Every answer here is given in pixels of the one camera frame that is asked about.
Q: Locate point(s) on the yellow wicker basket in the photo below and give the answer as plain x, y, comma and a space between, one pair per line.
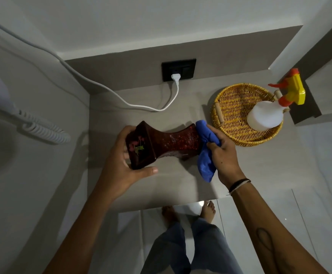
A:
234, 111

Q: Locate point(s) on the person's left foot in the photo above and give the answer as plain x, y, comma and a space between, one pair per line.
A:
170, 215

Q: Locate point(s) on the person's right leg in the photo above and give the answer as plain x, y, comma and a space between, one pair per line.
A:
211, 248

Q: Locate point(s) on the person's right foot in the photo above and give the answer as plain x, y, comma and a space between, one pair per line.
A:
208, 212

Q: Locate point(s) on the dark red ceramic vase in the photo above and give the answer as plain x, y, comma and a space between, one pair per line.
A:
168, 142

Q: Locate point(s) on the person's right forearm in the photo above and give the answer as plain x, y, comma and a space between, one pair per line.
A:
268, 231

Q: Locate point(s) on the white spray bottle yellow trigger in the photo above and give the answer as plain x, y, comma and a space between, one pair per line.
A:
264, 115

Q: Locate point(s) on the person's left leg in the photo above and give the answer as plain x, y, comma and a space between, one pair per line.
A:
167, 251

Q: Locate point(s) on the person's right hand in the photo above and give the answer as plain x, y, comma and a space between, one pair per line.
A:
225, 161

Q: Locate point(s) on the person's foot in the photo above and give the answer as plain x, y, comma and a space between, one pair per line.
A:
208, 212
170, 215

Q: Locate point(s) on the person's left forearm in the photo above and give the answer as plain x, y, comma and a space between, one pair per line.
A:
82, 233

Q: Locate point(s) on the person's left thumb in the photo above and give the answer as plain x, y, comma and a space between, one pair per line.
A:
146, 171

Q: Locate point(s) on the person's right thumb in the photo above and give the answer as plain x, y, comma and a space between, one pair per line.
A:
211, 146

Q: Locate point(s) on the blue cleaning cloth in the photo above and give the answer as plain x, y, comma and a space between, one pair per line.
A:
206, 165

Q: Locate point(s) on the person's leg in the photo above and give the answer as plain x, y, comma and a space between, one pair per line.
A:
167, 251
211, 248

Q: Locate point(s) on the black wristband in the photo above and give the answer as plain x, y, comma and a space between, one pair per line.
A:
238, 183

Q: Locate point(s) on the black wall socket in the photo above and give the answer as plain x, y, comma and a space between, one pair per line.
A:
183, 68

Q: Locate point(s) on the person's left hand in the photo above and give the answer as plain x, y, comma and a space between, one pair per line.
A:
116, 171

